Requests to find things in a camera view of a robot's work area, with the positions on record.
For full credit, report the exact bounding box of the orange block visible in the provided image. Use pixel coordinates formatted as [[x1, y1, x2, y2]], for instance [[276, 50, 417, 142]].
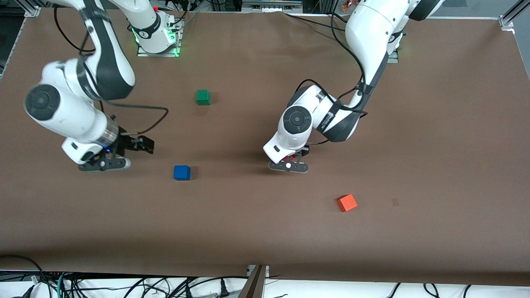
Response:
[[337, 194, 358, 213]]

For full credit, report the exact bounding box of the brown table mat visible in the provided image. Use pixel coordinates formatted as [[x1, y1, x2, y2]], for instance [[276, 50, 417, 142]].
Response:
[[0, 8, 530, 287]]

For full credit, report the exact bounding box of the brown angled beam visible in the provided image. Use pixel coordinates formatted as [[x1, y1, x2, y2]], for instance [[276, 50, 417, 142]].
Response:
[[238, 265, 268, 298]]

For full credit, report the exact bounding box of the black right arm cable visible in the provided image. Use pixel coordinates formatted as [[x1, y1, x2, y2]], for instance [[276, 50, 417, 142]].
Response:
[[53, 4, 169, 135]]

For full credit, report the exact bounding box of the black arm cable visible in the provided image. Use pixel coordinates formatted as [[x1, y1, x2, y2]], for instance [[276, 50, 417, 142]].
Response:
[[53, 4, 169, 135], [295, 12, 369, 145]]

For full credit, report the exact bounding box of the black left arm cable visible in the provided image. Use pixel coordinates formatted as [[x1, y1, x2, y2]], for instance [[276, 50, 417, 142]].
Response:
[[295, 12, 369, 145]]

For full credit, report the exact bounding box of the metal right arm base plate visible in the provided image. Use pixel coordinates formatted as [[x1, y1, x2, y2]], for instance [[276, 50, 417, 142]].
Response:
[[137, 17, 184, 58]]

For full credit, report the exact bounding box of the black cable on mat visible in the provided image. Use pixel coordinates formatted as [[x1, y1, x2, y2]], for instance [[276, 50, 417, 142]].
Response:
[[284, 12, 347, 32]]

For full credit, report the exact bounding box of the grey metal rail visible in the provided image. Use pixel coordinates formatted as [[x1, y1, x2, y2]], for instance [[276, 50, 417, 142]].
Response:
[[242, 0, 303, 12]]

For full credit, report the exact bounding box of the black looped cable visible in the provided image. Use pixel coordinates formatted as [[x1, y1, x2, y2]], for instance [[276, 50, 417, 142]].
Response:
[[0, 255, 44, 283]]

